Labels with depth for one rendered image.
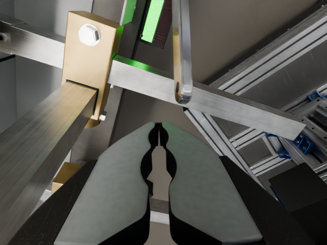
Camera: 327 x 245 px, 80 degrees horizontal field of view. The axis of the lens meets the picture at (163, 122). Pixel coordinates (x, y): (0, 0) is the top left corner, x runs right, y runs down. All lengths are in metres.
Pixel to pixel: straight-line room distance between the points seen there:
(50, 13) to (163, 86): 0.30
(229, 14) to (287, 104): 0.51
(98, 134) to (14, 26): 0.25
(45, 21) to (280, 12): 1.01
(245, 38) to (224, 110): 0.89
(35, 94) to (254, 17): 0.98
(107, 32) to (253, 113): 0.21
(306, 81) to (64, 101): 1.03
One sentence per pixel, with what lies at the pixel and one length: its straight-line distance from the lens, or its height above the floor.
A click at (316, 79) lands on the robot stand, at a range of 1.14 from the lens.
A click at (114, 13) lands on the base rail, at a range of 0.36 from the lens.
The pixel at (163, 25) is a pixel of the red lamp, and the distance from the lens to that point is 0.36.
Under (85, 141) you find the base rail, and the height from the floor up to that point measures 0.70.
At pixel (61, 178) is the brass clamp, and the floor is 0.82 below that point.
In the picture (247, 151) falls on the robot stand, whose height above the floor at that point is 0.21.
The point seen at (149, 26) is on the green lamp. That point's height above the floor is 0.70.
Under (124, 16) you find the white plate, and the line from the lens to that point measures 0.26.
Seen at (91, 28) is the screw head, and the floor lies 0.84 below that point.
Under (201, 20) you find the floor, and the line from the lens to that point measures 1.08.
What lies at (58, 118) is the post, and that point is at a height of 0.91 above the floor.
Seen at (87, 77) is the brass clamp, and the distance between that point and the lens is 0.25.
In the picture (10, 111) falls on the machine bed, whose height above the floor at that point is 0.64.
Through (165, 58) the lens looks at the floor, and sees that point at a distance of 1.08.
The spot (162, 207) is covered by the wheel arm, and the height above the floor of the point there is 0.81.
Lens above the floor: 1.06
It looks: 60 degrees down
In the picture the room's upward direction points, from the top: 177 degrees clockwise
